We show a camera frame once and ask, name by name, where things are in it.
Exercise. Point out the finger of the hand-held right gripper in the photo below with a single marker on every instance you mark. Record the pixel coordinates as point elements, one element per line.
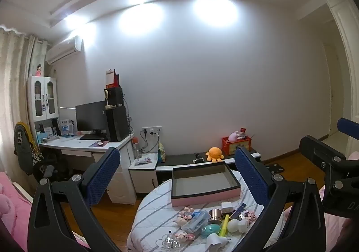
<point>317,151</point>
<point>349,127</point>

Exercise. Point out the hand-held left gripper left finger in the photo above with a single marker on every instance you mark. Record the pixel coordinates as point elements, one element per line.
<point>102,176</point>

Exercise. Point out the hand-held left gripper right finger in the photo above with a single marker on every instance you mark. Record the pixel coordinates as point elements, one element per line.
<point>252,176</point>

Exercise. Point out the blue and gold box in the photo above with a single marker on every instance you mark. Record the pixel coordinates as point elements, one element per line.
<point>238,211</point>

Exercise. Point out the small pink charms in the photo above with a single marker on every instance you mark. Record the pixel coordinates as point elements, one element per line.
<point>249,214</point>

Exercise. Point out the white charger cube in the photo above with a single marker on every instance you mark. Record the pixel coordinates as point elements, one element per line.
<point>227,207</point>

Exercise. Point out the white plush toy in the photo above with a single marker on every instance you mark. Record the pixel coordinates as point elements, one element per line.
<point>244,224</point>

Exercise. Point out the white egg-shaped toy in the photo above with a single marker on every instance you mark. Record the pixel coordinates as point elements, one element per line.
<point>232,225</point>

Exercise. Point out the rose gold metal cup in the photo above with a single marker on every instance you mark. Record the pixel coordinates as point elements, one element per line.
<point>216,215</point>

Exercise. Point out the pink box with black rim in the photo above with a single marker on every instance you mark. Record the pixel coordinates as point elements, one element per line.
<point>204,201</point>

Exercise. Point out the yellow tube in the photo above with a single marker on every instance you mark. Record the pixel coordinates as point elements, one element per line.
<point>224,226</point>

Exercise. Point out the teal round case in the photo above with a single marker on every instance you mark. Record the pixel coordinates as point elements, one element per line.
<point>210,231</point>

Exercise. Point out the clear plastic box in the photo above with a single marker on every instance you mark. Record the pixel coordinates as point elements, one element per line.
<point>197,221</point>

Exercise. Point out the white plastic gadget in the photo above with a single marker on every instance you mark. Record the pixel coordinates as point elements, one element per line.
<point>214,240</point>

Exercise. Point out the pink pig figurine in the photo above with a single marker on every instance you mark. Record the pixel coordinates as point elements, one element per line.
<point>183,217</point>

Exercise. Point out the small pink figurines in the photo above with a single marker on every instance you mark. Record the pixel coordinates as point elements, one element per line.
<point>185,235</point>

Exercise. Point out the clear glass trinket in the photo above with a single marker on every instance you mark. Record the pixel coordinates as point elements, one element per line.
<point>169,240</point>

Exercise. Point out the purple mouse pad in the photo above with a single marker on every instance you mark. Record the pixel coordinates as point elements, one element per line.
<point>98,144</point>

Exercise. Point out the red storage crate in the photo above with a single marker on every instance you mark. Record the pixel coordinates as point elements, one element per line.
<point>238,146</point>

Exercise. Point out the pink quilted cloth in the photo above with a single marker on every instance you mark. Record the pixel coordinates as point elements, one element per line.
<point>336,232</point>

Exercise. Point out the white desk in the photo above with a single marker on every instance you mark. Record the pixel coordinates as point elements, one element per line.
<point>78,145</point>

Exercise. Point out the black keyboard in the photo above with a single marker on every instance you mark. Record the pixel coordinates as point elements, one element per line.
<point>92,137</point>

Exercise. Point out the white nightstand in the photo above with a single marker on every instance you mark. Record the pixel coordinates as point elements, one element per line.
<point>143,179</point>

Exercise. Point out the pink plush toy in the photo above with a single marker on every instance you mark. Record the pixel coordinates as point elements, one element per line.
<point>234,136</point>

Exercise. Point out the orange octopus plush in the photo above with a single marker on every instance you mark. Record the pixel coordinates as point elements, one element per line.
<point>214,153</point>

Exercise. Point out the small printed packet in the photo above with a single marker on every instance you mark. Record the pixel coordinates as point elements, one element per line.
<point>144,160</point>

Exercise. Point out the clear bottle with red cap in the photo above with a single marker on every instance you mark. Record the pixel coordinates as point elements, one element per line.
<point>137,148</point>

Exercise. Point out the red and white packet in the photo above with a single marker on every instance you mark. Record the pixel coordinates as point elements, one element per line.
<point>243,131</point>

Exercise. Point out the black office chair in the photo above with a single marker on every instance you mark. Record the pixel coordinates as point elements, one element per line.
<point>53,169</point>

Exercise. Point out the black computer tower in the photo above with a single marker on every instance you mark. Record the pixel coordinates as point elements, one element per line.
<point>117,124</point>

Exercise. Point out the small black gadget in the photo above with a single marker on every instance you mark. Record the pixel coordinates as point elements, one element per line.
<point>198,160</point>

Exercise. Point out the blue and white carton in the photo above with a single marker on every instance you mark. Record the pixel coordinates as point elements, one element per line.
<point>66,128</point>

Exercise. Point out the black computer monitor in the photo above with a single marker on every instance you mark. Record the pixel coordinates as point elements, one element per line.
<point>89,115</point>

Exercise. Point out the snack bag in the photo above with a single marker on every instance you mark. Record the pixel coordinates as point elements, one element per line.
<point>161,153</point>

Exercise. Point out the low black bench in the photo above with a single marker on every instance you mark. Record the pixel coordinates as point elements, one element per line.
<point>179,159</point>

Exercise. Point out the black speaker box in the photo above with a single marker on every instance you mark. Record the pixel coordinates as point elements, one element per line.
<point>115,96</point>

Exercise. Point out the pink bed sheet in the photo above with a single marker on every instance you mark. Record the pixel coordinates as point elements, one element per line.
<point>16,221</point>

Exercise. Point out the white hutch cabinet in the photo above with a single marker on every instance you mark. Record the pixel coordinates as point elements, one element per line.
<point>42,100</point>

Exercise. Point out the red and white box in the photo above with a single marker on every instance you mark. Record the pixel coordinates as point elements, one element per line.
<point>112,78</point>

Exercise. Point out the small doll figurine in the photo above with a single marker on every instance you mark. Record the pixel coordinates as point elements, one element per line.
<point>38,70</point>

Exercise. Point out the white air conditioner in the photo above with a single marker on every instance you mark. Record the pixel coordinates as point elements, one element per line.
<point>63,49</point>

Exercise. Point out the beige curtain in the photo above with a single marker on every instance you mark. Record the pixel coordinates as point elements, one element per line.
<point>14,72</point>

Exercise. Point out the white wall outlet strip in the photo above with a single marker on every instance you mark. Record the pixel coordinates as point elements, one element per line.
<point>151,130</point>

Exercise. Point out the white door frame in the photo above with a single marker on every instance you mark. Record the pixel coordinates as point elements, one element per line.
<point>345,30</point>

